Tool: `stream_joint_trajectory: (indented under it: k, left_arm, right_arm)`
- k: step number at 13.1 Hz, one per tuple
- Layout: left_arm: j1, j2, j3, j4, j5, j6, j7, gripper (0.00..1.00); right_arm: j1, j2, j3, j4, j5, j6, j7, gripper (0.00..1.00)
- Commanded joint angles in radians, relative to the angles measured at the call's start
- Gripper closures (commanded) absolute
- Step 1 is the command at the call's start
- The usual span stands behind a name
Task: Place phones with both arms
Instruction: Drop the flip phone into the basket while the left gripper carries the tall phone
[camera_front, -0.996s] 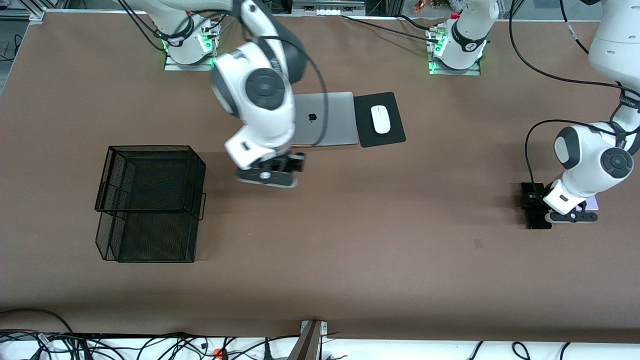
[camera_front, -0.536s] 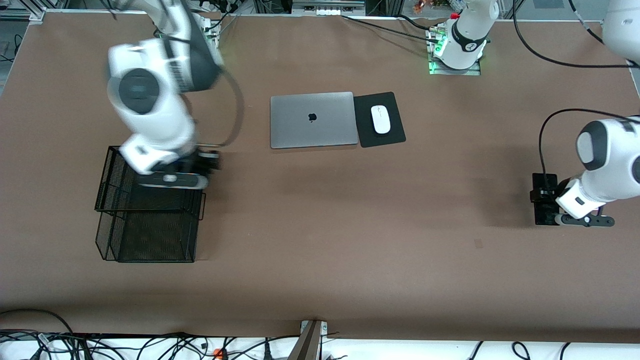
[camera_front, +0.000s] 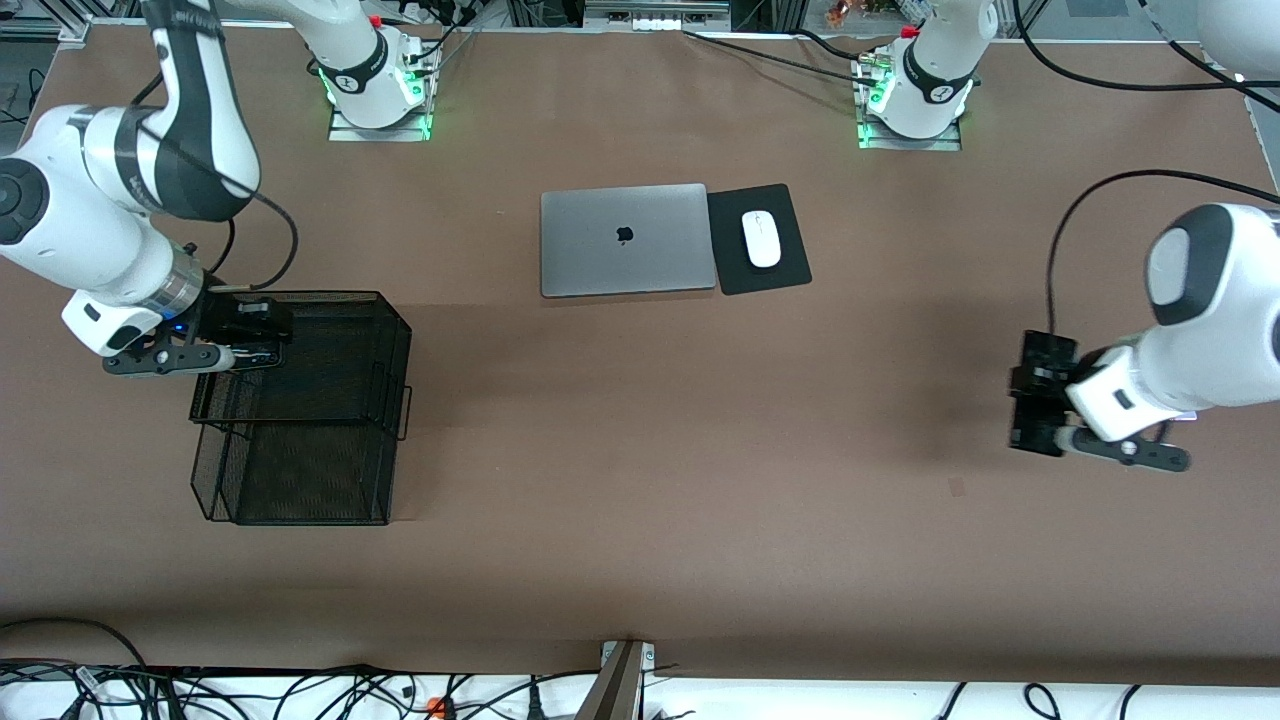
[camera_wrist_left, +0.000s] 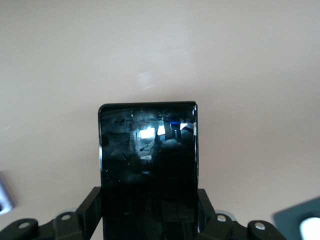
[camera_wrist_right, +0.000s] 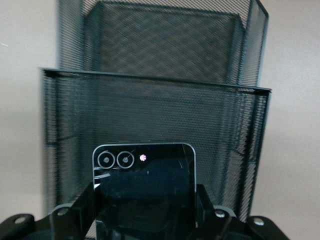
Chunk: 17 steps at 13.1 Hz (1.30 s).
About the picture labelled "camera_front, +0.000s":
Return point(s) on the aluminium profile bracket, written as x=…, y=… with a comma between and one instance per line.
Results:
x=615, y=690

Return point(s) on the black mouse pad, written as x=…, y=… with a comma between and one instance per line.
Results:
x=728, y=250

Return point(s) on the white computer mouse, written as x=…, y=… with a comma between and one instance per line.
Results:
x=762, y=240

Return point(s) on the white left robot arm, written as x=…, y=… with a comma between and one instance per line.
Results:
x=1230, y=330

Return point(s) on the black flip phone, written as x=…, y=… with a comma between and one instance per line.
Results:
x=265, y=347

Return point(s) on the purple flip phone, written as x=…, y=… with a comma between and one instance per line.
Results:
x=1185, y=414

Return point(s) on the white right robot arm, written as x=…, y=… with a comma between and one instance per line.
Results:
x=60, y=230

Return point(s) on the silver closed laptop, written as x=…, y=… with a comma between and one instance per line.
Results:
x=600, y=250

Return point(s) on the grey metal socket strip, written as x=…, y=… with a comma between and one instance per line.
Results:
x=655, y=18

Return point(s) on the aluminium frame rail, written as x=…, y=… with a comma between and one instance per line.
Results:
x=75, y=30

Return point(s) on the long black slab phone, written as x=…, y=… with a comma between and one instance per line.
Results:
x=1035, y=430

